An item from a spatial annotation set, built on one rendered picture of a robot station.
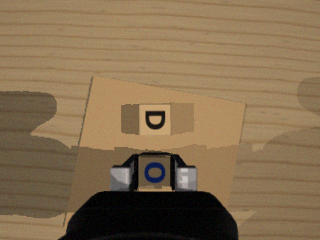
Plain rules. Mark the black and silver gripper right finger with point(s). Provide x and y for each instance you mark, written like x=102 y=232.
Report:
x=183 y=177

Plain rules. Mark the wooden letter block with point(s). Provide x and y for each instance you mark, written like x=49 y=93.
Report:
x=155 y=170
x=155 y=119

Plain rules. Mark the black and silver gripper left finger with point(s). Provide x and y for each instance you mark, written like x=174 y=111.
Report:
x=125 y=177

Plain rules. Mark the tan square mat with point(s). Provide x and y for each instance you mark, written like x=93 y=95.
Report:
x=205 y=133

